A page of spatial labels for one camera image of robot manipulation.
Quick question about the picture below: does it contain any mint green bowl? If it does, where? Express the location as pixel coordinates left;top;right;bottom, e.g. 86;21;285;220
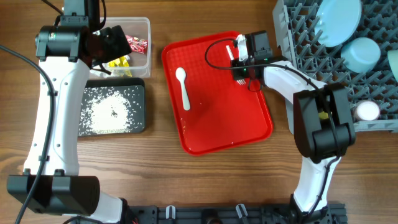
341;37;381;73

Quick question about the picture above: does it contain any grey dishwasher rack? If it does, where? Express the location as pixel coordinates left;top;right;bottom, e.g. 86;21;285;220
272;0;397;133

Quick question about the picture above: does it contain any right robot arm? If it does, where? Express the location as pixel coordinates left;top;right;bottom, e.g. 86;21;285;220
231;58;356;223

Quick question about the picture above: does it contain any white plastic fork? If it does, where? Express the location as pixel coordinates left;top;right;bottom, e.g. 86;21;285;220
226;45;246;85

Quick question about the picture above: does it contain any yellow cup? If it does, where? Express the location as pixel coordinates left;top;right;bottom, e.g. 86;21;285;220
318;111;329;120

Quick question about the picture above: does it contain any red foil snack wrapper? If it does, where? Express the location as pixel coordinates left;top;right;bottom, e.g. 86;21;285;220
126;35;149;54

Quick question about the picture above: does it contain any black tray with rice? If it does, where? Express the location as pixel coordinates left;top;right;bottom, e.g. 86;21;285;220
78;78;146;136

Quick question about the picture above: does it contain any light blue plate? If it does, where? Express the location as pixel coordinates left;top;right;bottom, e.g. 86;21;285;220
314;0;362;47

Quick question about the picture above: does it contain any white plastic spoon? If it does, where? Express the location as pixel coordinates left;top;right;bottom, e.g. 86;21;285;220
175;67;191;111

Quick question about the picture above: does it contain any red serving tray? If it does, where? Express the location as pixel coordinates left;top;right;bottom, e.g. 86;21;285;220
162;31;274;156

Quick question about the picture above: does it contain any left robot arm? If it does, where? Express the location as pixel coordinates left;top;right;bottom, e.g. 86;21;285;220
7;25;137;223

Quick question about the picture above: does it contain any white pink cup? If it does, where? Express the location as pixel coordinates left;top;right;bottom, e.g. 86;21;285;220
354;100;381;121

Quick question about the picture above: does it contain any clear plastic waste bin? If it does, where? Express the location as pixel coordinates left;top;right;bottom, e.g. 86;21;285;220
90;17;151;80

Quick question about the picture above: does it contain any pale green cup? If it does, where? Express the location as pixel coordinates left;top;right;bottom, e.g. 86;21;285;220
387;50;398;81

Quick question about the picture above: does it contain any yellow snack wrapper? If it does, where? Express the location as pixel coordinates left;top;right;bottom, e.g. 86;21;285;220
108;55;132;77

